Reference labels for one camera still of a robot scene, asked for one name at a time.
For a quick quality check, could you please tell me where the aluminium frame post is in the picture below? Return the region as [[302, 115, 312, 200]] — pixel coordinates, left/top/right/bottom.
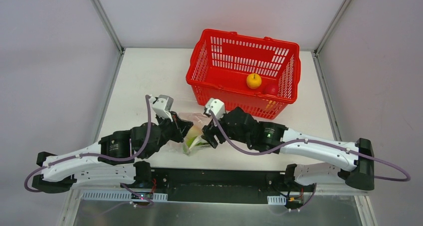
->
[[314, 0, 353, 56], [90, 0, 124, 54]]

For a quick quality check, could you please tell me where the right aluminium frame post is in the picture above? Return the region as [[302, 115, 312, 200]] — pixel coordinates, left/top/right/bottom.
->
[[314, 0, 353, 56]]

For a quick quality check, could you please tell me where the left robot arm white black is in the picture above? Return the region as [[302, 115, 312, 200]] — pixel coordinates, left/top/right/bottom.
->
[[25, 111, 194, 194]]

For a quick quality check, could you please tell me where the red apple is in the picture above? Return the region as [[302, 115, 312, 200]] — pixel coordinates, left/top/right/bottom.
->
[[263, 83, 279, 96]]

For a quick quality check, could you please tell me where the clear pink zip top bag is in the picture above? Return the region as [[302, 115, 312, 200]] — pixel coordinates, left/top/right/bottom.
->
[[167, 113, 211, 156]]

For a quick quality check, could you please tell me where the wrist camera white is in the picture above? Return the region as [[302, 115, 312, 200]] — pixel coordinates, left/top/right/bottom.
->
[[204, 98, 225, 119], [149, 95, 174, 121]]

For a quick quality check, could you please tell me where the yellow orange fruit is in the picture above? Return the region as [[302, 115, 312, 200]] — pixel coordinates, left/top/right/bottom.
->
[[246, 73, 262, 90]]

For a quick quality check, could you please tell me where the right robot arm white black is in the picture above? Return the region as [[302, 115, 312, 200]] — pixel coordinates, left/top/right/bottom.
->
[[202, 106, 375, 191]]

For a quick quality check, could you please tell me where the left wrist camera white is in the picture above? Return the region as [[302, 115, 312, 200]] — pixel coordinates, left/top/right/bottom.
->
[[149, 95, 174, 121]]

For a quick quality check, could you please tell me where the white daikon radish toy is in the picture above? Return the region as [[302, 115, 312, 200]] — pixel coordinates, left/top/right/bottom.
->
[[185, 126, 203, 141]]

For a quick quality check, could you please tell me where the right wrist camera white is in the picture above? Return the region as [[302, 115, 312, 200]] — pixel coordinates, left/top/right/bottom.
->
[[204, 98, 225, 119]]

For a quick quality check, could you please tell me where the red plastic shopping basket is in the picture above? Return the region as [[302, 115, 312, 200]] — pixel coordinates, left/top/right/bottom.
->
[[186, 29, 301, 119]]

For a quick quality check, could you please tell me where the green vegetable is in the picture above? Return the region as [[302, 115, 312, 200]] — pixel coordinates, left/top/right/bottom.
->
[[183, 136, 210, 154]]

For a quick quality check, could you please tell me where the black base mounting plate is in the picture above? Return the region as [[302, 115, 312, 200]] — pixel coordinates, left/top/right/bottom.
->
[[128, 168, 314, 204]]

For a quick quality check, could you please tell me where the left aluminium frame post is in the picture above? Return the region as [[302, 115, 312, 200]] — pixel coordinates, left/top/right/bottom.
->
[[90, 0, 124, 54]]

